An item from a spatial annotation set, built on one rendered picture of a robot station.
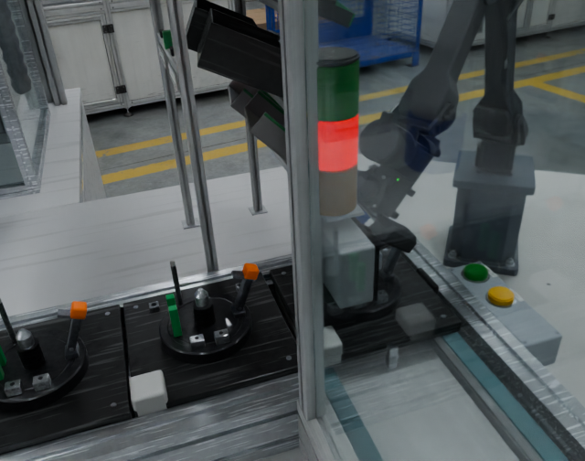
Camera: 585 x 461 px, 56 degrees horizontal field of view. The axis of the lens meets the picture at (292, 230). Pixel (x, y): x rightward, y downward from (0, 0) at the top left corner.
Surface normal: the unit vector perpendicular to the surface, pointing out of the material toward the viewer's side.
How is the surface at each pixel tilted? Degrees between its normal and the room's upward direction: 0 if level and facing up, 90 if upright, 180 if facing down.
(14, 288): 0
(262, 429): 90
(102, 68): 90
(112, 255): 0
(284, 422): 90
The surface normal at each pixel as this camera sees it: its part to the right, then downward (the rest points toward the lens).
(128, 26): 0.44, 0.45
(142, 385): -0.04, -0.85
